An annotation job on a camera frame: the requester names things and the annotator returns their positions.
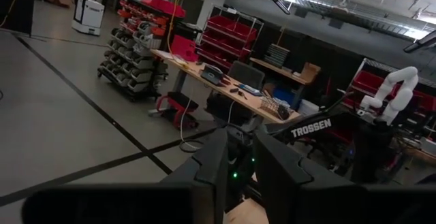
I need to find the wire mesh basket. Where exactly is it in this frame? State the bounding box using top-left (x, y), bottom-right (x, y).
top-left (260, 96), bottom-right (292, 121)

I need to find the stack of grey trays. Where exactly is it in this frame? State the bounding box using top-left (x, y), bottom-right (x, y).
top-left (264, 43), bottom-right (291, 69)

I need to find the open cardboard box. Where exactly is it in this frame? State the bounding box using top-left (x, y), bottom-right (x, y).
top-left (299, 62), bottom-right (322, 84)

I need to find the blue plastic bin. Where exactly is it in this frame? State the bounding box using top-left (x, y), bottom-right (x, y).
top-left (272, 87), bottom-right (298, 108)

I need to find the wooden side bench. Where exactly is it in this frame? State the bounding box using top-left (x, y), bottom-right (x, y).
top-left (250, 57), bottom-right (313, 86)

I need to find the long wooden workbench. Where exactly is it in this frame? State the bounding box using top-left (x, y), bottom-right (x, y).
top-left (151, 48), bottom-right (301, 125)

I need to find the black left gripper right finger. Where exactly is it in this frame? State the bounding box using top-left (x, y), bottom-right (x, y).
top-left (253, 130), bottom-right (368, 224)

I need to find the white plastic bin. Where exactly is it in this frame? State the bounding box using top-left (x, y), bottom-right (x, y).
top-left (298, 98), bottom-right (322, 116)

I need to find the wire shelf with red bins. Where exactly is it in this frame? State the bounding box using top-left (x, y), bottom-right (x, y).
top-left (196, 5), bottom-right (265, 70)

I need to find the black office chair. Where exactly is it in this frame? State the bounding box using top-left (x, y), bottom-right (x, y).
top-left (205, 91), bottom-right (263, 133)

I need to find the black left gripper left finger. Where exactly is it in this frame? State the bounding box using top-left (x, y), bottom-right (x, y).
top-left (159, 127), bottom-right (229, 224)

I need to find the grey office chair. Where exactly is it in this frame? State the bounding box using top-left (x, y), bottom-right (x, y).
top-left (227, 60), bottom-right (266, 91)

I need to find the white wheeled machine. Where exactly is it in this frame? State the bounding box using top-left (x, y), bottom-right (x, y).
top-left (71, 0), bottom-right (106, 36)

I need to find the red and black cart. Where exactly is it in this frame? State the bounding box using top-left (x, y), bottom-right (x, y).
top-left (148, 91), bottom-right (200, 130)

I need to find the rack of grey bins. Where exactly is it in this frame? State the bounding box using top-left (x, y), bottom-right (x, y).
top-left (97, 26), bottom-right (168, 101)

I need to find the large red storage bin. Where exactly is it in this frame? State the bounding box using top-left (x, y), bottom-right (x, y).
top-left (141, 0), bottom-right (187, 19)

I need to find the red flat panel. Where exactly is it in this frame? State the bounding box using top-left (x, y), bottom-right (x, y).
top-left (170, 35), bottom-right (200, 63)

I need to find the metal rack with red bins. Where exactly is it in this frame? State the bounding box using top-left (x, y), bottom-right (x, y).
top-left (343, 59), bottom-right (436, 116)

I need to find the tall dark cabinet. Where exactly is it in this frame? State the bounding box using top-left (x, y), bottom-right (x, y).
top-left (0, 0), bottom-right (39, 36)

